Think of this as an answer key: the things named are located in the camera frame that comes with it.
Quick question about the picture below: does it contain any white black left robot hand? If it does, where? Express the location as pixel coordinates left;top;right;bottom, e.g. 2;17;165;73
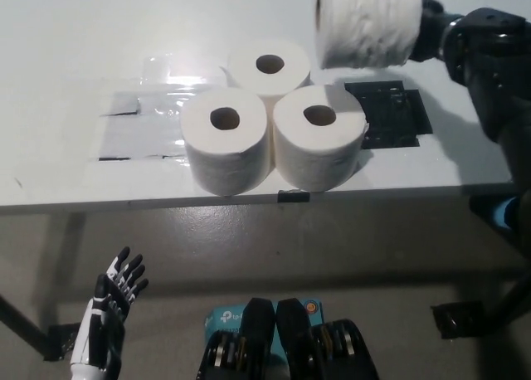
69;246;150;373

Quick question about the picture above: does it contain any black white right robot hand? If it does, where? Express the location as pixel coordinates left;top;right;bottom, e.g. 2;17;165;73
408;0;462;63

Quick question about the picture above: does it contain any wrinkled white toilet paper roll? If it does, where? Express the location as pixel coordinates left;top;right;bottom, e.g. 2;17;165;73
311;0;423;71

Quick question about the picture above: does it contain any smooth white toilet paper roll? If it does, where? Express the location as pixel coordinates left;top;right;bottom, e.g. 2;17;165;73
179;87;269;197
218;38;313;100
271;84;370;192

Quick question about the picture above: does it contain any black diagonal table leg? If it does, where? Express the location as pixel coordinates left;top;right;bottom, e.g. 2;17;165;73
0;295;49;358
483;270;531;342

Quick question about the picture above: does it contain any black tape square patch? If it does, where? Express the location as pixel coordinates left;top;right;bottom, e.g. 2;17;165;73
343;79;434;151

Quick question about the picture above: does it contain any teal tp-link box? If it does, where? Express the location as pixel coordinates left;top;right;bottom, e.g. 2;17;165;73
202;299;323;368

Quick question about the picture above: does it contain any clear plastic sheet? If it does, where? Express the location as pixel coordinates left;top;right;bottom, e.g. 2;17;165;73
88;91;192;163

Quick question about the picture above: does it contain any small black tape strip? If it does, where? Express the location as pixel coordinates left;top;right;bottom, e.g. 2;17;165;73
276;190;311;203

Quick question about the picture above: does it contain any clear shiny tape sheet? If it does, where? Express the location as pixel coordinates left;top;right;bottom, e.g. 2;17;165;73
139;54;227;107

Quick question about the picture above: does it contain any black floor tape patch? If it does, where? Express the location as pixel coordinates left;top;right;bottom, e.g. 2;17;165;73
430;300;485;340

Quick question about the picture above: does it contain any black bracket with blue part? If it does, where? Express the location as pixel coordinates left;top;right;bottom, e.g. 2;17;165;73
468;195;519;231

